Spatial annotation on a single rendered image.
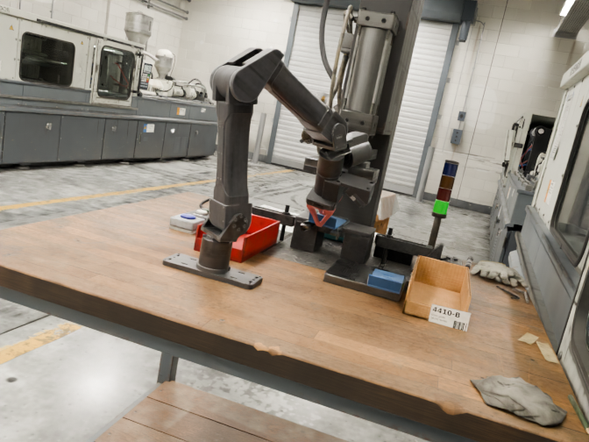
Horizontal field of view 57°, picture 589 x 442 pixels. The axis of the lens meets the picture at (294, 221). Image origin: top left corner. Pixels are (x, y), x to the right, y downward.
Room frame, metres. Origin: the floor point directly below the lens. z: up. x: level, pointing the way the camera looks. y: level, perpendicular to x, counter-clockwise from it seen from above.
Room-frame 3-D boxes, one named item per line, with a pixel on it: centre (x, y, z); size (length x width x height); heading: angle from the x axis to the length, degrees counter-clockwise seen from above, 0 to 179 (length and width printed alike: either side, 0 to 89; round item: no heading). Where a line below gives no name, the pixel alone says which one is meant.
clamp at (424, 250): (1.39, -0.29, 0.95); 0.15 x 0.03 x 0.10; 75
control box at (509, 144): (6.53, -2.35, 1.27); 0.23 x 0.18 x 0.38; 72
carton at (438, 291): (1.14, -0.34, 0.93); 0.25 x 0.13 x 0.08; 165
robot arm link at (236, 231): (1.07, 0.14, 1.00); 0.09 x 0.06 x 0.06; 38
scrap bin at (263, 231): (1.29, 0.13, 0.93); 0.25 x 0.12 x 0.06; 165
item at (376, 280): (1.16, -0.23, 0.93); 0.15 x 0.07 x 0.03; 167
